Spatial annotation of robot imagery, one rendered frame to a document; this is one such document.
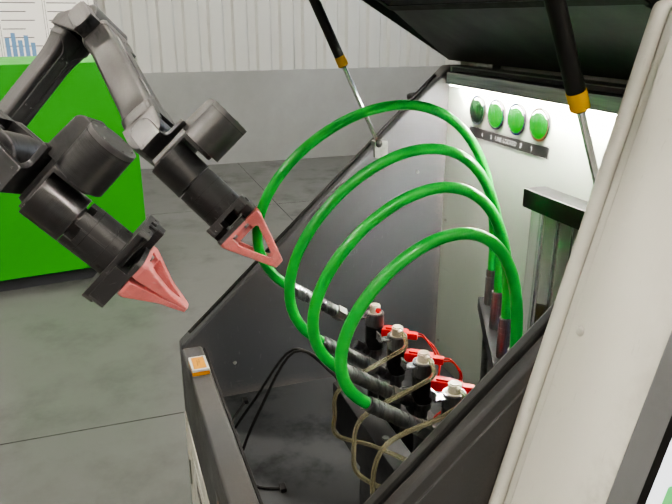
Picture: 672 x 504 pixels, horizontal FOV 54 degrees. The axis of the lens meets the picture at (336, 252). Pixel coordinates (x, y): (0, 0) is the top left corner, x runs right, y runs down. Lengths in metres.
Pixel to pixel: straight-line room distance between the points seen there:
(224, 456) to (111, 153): 0.47
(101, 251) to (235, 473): 0.38
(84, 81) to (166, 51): 3.30
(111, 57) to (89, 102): 2.99
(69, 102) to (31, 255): 0.93
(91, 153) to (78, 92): 3.42
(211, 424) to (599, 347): 0.63
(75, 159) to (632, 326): 0.55
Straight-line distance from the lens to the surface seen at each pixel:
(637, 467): 0.60
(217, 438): 1.03
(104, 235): 0.75
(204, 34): 7.44
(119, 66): 1.12
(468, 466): 0.72
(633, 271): 0.61
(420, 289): 1.40
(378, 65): 7.94
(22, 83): 1.33
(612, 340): 0.62
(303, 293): 0.94
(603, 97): 0.93
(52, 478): 2.67
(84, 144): 0.73
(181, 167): 0.88
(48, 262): 4.32
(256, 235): 0.89
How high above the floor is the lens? 1.53
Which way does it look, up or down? 19 degrees down
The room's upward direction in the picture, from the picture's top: straight up
